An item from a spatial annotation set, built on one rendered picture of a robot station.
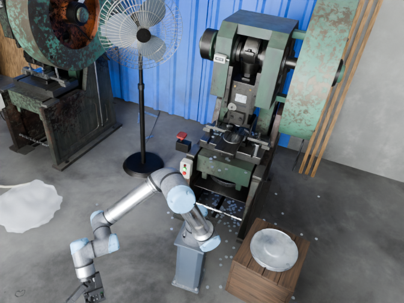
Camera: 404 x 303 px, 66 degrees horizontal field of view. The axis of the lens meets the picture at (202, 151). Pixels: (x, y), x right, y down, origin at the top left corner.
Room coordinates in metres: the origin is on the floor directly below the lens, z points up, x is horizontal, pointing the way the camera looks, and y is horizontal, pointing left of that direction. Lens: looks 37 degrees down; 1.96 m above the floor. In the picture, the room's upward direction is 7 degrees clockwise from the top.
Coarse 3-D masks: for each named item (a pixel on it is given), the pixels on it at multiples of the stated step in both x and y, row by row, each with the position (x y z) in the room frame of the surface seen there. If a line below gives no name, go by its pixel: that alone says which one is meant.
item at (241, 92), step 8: (240, 80) 1.84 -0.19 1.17; (248, 80) 1.83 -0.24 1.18; (232, 88) 1.82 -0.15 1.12; (240, 88) 1.80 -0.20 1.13; (248, 88) 1.78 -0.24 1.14; (232, 96) 1.81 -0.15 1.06; (240, 96) 1.80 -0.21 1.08; (248, 96) 1.78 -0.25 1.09; (232, 104) 1.80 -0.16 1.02; (240, 104) 1.79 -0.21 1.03; (248, 104) 1.78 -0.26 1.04; (232, 112) 1.78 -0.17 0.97; (240, 112) 1.77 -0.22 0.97; (248, 112) 1.77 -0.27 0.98; (232, 120) 1.77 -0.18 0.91; (240, 120) 1.74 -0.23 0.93; (248, 120) 1.79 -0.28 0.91
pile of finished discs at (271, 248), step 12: (252, 240) 1.24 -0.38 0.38; (264, 240) 1.25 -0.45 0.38; (276, 240) 1.25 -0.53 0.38; (288, 240) 1.27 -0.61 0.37; (252, 252) 1.15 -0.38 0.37; (264, 252) 1.16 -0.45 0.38; (276, 252) 1.16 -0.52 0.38; (288, 252) 1.18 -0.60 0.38; (264, 264) 1.08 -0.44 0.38; (276, 264) 1.09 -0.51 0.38; (288, 264) 1.10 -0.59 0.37
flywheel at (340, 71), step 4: (340, 60) 1.71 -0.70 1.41; (340, 64) 1.68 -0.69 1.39; (340, 68) 1.67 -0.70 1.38; (344, 68) 1.69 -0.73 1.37; (340, 72) 1.67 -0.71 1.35; (336, 76) 1.65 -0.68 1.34; (340, 76) 1.66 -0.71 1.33; (336, 80) 1.65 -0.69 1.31; (340, 80) 1.67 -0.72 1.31; (332, 84) 1.66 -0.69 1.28
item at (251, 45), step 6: (246, 42) 1.82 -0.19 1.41; (252, 42) 1.82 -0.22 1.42; (258, 42) 1.82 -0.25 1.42; (246, 48) 1.81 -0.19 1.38; (252, 48) 1.80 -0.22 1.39; (246, 54) 1.78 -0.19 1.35; (252, 54) 1.77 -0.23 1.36; (246, 60) 1.81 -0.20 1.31; (252, 60) 1.80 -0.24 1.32; (246, 66) 1.82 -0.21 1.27; (252, 66) 1.82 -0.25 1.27; (258, 66) 1.84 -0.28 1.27; (246, 72) 1.83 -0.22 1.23; (252, 72) 1.83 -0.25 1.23
